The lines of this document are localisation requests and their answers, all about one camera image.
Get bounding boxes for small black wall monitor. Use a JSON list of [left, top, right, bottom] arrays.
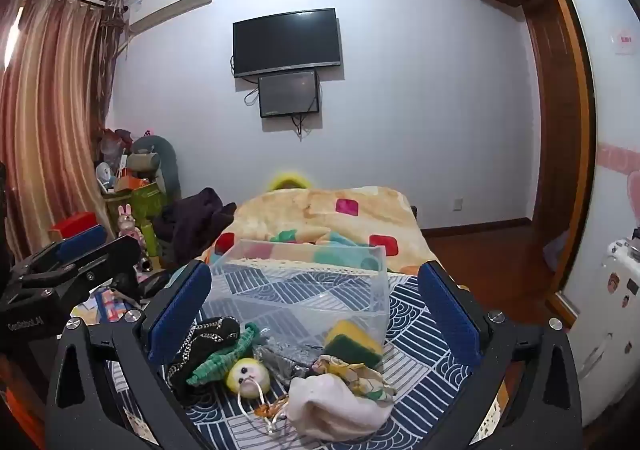
[[258, 70, 321, 119]]

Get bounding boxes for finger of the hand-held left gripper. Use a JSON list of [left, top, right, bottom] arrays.
[[10, 225, 108, 277], [22, 235, 142, 292]]

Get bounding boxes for yellow plush ball toy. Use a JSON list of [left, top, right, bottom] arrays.
[[225, 356, 273, 399]]

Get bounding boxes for white appliance with stickers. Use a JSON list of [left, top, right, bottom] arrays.
[[565, 230, 640, 431]]

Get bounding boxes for brown wooden door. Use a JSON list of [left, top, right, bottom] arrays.
[[524, 0, 571, 276]]

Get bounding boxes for white drawstring pouch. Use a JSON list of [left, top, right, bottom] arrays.
[[289, 374, 396, 442]]

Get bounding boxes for brown striped curtain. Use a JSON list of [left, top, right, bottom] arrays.
[[0, 0, 126, 261]]

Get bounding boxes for green storage box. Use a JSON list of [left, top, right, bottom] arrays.
[[105, 182, 168, 231]]

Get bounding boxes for yellow and green sponge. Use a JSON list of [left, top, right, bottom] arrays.
[[324, 320, 385, 372]]

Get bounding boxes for pile of papers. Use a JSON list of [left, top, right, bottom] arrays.
[[75, 286, 142, 326]]

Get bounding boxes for grey glitter cloth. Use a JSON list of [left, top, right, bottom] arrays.
[[257, 337, 326, 388]]

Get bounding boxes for white air conditioner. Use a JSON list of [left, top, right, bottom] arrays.
[[123, 0, 213, 33]]

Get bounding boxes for red box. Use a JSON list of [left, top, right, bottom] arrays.
[[48, 212, 98, 241]]

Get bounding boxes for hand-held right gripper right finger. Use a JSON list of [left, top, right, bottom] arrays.
[[417, 260, 583, 450]]

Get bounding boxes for orange printed blanket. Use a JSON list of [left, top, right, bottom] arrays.
[[202, 186, 441, 276]]

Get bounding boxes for green bottle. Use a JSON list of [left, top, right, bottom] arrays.
[[141, 222, 160, 258]]

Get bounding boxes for patterned fabric pouch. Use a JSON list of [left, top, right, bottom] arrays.
[[310, 355, 397, 403]]

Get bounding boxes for olive roll cushion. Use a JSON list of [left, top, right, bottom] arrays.
[[127, 151, 161, 177]]

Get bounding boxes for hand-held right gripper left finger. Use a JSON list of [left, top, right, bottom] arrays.
[[46, 260, 221, 450]]

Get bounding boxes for navy patterned bed sheet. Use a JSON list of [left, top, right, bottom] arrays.
[[105, 257, 501, 443]]

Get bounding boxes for green knitted toy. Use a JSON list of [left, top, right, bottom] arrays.
[[186, 323, 263, 386]]

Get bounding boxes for dark clothing pile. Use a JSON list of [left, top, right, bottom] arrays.
[[155, 187, 237, 268]]

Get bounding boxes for pink rabbit figure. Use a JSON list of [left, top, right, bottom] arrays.
[[116, 204, 144, 251]]

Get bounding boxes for yellow hoop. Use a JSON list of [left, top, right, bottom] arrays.
[[265, 172, 314, 192]]

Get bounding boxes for wall-mounted black television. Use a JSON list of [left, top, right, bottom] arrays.
[[232, 8, 343, 79]]

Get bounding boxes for white sliding wardrobe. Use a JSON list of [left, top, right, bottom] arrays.
[[520, 0, 640, 431]]

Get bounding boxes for clear plastic storage box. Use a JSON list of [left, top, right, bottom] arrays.
[[209, 240, 391, 356]]

